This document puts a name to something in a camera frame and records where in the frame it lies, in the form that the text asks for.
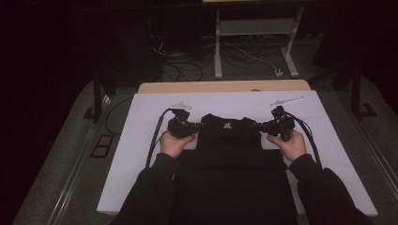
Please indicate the white power plug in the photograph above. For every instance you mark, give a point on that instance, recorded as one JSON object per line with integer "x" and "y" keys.
{"x": 279, "y": 73}

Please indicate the black metal stand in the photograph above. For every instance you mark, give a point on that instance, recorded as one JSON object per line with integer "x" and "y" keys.
{"x": 355, "y": 90}
{"x": 97, "y": 93}

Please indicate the grey metal desk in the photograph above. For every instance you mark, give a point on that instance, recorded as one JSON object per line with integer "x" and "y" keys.
{"x": 255, "y": 27}

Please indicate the person's right hand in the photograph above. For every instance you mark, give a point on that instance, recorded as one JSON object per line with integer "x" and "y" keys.
{"x": 292, "y": 148}

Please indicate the metal floor rail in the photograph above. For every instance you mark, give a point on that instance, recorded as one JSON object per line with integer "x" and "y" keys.
{"x": 78, "y": 168}
{"x": 380, "y": 159}

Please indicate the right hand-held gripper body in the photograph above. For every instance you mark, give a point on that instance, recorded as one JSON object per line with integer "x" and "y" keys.
{"x": 280, "y": 125}

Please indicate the person's left hand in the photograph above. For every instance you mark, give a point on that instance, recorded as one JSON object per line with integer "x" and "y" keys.
{"x": 173, "y": 145}

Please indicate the black tank top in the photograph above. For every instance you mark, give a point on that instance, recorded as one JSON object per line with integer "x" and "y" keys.
{"x": 231, "y": 175}

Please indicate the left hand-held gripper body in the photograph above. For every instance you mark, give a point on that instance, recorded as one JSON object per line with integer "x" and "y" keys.
{"x": 180, "y": 126}

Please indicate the wooden table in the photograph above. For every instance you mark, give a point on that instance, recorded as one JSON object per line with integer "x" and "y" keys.
{"x": 175, "y": 86}

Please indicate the white board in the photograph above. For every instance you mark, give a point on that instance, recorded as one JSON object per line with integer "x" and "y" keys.
{"x": 150, "y": 118}

